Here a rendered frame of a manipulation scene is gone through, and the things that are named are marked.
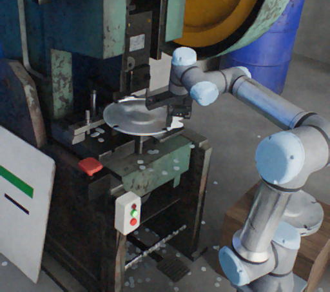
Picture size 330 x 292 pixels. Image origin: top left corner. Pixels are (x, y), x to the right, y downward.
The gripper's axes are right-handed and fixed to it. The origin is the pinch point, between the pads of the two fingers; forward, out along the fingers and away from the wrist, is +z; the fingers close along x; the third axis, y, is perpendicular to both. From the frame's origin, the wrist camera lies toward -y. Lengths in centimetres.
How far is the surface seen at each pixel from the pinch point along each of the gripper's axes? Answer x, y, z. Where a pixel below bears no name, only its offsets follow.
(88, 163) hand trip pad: -19.8, -26.9, -3.2
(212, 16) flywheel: 43, 18, -19
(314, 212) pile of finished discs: -11, 67, 39
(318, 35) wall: 260, 178, 147
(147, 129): -0.6, -7.2, 1.2
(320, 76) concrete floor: 208, 169, 155
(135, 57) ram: 19.2, -12.7, -16.4
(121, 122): 4.2, -16.8, 2.8
